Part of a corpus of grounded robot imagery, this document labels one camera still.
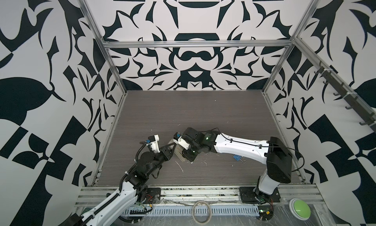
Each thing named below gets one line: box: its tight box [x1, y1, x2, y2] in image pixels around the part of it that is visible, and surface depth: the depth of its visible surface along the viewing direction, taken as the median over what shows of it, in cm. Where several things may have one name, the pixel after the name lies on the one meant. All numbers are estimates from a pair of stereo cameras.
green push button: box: [288, 198, 312, 221], surface depth 71 cm
